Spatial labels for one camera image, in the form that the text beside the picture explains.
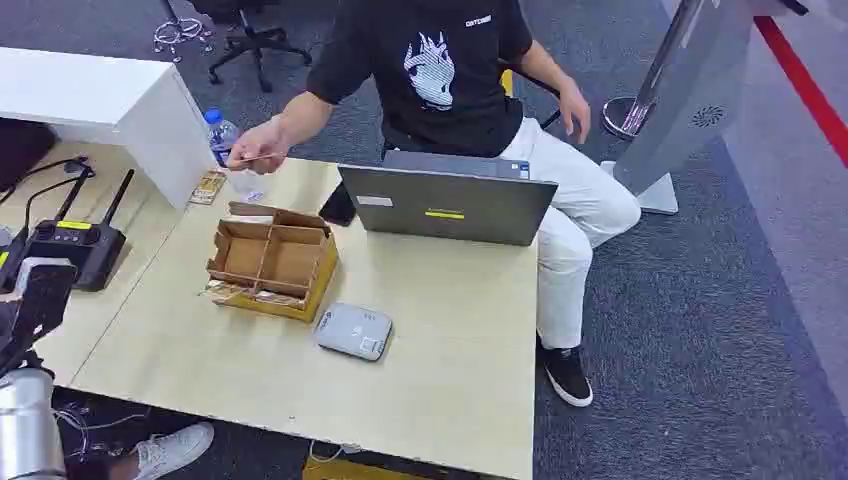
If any black cable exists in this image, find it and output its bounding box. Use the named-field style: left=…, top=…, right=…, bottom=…
left=0, top=154, right=95, bottom=208

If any clear plastic card case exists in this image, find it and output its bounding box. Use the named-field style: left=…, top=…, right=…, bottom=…
left=227, top=168, right=270, bottom=204

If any small grey flat device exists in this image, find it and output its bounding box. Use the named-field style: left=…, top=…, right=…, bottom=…
left=313, top=302, right=395, bottom=363

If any grey laptop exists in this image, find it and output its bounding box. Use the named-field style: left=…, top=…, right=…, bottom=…
left=337, top=149, right=560, bottom=248

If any grey standing kiosk panel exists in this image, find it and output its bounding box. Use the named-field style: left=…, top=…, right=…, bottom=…
left=599, top=0, right=791, bottom=217

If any black controller with antennas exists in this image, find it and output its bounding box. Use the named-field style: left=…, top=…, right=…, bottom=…
left=25, top=168, right=136, bottom=293

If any person's white shoe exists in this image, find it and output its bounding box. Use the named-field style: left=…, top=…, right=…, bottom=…
left=131, top=421, right=217, bottom=480

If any yellow and black chair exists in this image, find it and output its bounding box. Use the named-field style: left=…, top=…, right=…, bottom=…
left=496, top=59, right=564, bottom=131

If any red floor tape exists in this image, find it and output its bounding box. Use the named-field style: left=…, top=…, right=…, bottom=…
left=753, top=14, right=848, bottom=171

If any white cabinet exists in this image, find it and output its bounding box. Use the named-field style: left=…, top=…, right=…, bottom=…
left=0, top=46, right=217, bottom=212

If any black bag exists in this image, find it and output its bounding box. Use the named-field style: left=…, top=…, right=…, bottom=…
left=0, top=117, right=60, bottom=194

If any clear water bottle blue cap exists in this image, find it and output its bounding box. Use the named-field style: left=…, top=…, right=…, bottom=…
left=203, top=107, right=241, bottom=169

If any black pouch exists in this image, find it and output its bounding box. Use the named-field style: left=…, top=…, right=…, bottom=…
left=317, top=180, right=360, bottom=229

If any black office chair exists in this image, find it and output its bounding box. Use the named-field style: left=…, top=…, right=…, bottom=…
left=188, top=0, right=314, bottom=94

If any yellow box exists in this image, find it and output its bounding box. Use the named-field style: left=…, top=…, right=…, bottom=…
left=302, top=456, right=435, bottom=480

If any person's left hand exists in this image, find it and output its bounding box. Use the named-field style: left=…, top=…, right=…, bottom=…
left=557, top=77, right=592, bottom=146

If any wooden divided card box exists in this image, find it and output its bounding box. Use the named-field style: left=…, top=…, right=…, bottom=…
left=201, top=200, right=340, bottom=325

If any person's right hand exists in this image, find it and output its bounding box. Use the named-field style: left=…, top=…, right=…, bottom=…
left=227, top=117, right=293, bottom=176

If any seated person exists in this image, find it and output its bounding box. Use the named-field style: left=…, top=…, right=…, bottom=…
left=227, top=0, right=643, bottom=409

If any chrome stanchion post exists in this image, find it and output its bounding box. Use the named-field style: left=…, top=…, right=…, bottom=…
left=600, top=0, right=705, bottom=142

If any stack of printed cards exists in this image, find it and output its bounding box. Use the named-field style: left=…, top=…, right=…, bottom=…
left=188, top=170, right=229, bottom=207

